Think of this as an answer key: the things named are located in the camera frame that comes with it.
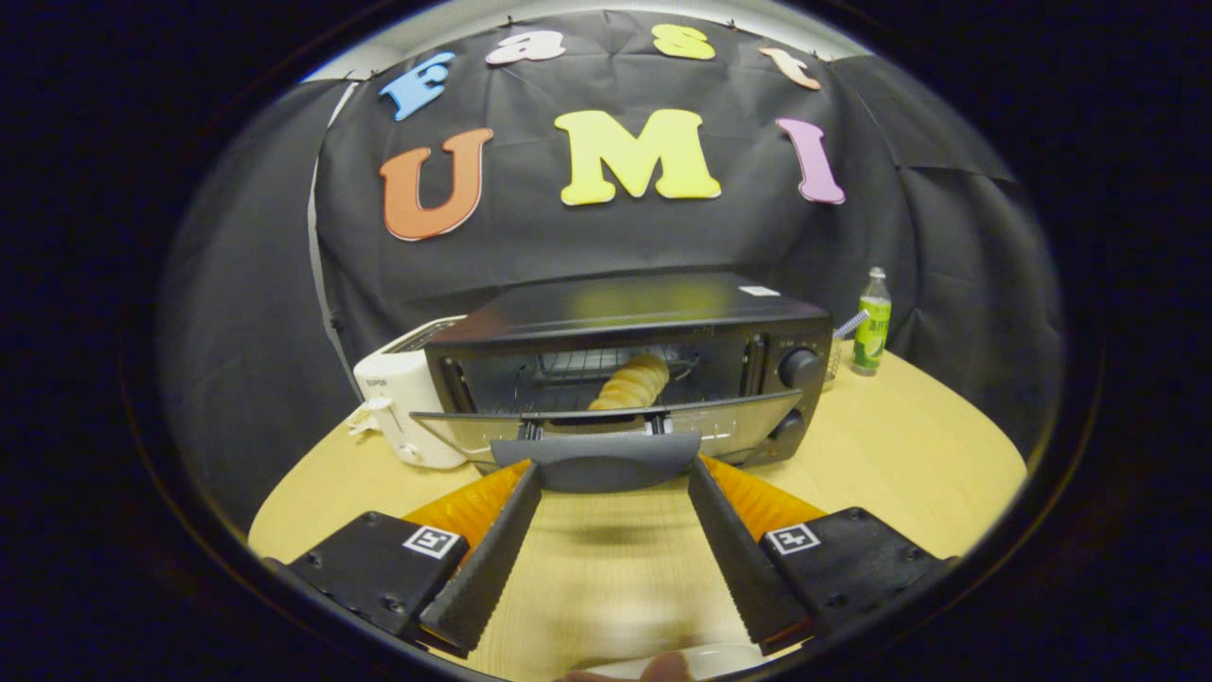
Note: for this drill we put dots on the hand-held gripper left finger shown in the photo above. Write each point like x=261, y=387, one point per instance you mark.
x=483, y=568

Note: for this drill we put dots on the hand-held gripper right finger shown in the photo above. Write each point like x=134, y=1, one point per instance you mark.
x=748, y=568

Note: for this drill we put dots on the ridged yellow bread roll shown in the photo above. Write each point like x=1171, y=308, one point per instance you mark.
x=632, y=382

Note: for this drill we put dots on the black toaster oven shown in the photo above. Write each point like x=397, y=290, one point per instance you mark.
x=625, y=308

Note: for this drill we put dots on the white slot toaster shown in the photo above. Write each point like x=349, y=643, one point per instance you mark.
x=402, y=398

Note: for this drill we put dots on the white rectangular plate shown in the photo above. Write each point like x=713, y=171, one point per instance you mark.
x=729, y=655

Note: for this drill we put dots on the green label plastic bottle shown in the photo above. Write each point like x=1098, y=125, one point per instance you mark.
x=871, y=332

